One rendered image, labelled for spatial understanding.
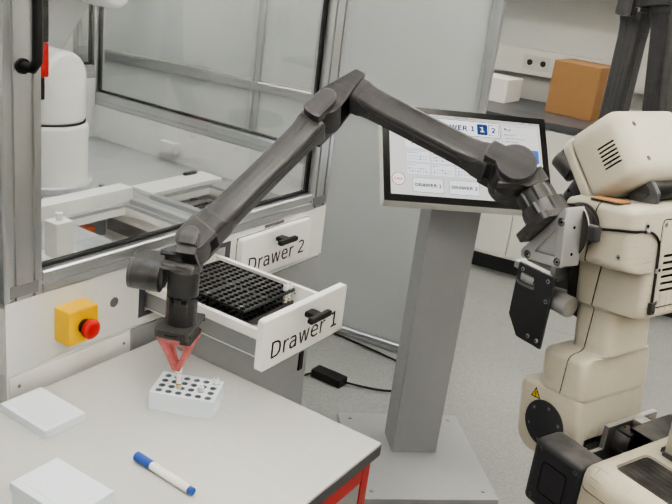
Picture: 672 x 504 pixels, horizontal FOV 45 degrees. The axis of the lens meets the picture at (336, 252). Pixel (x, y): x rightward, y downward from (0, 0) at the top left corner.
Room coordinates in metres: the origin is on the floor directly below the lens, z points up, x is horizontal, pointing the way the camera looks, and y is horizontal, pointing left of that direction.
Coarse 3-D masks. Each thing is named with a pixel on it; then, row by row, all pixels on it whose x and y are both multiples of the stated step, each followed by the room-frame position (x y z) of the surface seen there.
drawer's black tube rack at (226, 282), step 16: (208, 272) 1.70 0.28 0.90; (224, 272) 1.72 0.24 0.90; (240, 272) 1.73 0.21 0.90; (208, 288) 1.62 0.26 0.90; (224, 288) 1.62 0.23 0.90; (240, 288) 1.64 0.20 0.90; (256, 288) 1.65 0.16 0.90; (272, 288) 1.66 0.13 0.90; (208, 304) 1.59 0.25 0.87; (224, 304) 1.55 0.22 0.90; (240, 304) 1.56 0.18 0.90; (272, 304) 1.64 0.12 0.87; (288, 304) 1.66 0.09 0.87; (256, 320) 1.56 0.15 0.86
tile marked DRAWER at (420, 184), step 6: (414, 180) 2.32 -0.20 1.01; (420, 180) 2.32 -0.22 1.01; (426, 180) 2.33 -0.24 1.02; (432, 180) 2.33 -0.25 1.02; (438, 180) 2.33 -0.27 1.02; (414, 186) 2.31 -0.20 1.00; (420, 186) 2.31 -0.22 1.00; (426, 186) 2.31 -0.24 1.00; (432, 186) 2.32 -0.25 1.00; (438, 186) 2.32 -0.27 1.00; (426, 192) 2.30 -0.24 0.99; (432, 192) 2.31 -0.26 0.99; (438, 192) 2.31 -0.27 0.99
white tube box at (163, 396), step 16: (160, 384) 1.37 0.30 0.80; (192, 384) 1.39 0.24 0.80; (208, 384) 1.39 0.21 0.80; (224, 384) 1.41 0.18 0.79; (160, 400) 1.33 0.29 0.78; (176, 400) 1.33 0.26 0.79; (192, 400) 1.33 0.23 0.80; (208, 400) 1.33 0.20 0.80; (192, 416) 1.33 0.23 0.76; (208, 416) 1.33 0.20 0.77
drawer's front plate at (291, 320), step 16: (336, 288) 1.64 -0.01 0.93; (304, 304) 1.53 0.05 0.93; (320, 304) 1.58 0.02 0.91; (336, 304) 1.64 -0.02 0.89; (272, 320) 1.44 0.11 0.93; (288, 320) 1.49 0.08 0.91; (304, 320) 1.54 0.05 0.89; (336, 320) 1.65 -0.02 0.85; (272, 336) 1.45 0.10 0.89; (288, 336) 1.49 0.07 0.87; (304, 336) 1.54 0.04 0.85; (320, 336) 1.60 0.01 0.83; (256, 352) 1.43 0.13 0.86; (288, 352) 1.50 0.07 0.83; (256, 368) 1.43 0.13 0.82
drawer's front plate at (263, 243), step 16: (288, 224) 2.03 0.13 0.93; (304, 224) 2.08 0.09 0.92; (240, 240) 1.87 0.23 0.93; (256, 240) 1.90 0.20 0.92; (272, 240) 1.96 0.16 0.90; (304, 240) 2.08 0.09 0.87; (240, 256) 1.86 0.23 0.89; (256, 256) 1.91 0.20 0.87; (288, 256) 2.03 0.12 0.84; (304, 256) 2.09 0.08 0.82
